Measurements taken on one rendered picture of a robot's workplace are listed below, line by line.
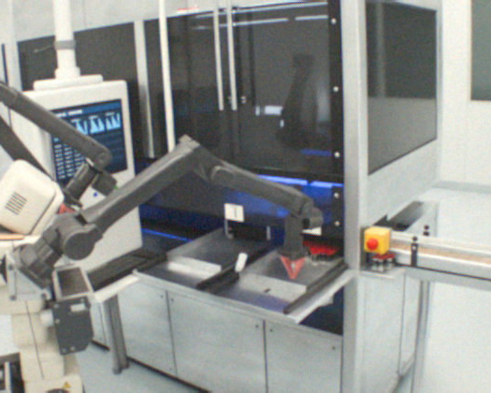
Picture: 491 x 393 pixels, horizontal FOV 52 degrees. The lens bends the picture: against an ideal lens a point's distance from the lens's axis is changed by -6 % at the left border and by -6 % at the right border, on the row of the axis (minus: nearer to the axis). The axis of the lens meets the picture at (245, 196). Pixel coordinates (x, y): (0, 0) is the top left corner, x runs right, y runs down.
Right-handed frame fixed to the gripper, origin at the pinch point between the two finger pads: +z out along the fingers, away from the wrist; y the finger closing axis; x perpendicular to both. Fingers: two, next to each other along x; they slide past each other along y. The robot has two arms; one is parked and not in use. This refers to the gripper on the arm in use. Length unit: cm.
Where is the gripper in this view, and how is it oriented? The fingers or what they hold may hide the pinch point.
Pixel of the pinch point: (292, 275)
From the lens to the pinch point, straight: 171.4
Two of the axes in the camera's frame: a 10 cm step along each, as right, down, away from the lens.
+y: 6.0, -1.2, 7.9
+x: -8.0, -1.1, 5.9
